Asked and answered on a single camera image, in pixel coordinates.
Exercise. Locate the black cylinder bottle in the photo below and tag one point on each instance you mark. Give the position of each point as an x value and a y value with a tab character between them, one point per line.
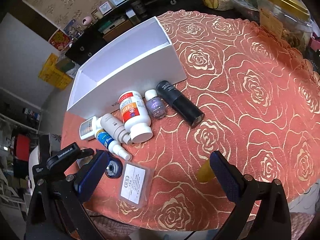
180	102

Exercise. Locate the gold lid clear jar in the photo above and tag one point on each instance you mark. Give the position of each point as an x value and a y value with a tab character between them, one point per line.
282	17

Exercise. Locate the purple nail polish bottle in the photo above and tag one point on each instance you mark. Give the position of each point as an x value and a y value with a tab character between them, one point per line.
156	106

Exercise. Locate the white cardboard box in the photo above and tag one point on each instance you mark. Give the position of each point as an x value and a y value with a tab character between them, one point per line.
130	75

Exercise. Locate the blue correction tape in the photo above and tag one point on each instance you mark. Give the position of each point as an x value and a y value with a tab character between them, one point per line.
114	168

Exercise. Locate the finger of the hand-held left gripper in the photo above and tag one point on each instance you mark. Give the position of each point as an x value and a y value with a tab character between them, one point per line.
85	153

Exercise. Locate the yellow plastic crate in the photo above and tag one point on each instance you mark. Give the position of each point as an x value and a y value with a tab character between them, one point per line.
50	72

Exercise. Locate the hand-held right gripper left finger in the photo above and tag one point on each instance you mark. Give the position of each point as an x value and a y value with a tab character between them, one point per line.
92	172

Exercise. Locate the clear plastic box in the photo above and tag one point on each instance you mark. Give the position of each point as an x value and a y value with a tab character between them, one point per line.
135	185

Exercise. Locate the orange rose tablecloth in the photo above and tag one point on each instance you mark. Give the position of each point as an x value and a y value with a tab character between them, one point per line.
250	105

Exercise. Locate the white bottle red orange label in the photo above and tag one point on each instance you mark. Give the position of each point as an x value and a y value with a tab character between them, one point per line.
133	120

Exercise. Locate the grey pump bottle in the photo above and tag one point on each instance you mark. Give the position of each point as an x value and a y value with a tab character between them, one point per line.
112	127

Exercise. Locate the white bottle gold label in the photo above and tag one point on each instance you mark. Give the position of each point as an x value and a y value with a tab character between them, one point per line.
87	130

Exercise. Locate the red wall poster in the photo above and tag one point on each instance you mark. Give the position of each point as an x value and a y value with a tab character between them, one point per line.
60	38

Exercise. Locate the white shelf rack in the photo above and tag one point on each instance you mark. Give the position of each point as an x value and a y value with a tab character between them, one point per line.
20	120

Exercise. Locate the blue label spray bottle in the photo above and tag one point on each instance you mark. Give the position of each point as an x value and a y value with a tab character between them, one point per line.
106	141

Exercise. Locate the black TV cabinet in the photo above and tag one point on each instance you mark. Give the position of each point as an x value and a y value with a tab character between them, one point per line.
85	47

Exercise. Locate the small grey box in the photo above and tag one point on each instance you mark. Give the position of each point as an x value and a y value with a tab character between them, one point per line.
130	13

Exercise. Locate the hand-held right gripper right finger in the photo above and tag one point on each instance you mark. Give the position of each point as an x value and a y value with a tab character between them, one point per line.
225	177

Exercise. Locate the cotton swab jar blue lid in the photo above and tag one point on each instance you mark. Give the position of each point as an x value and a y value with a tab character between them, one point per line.
205	173

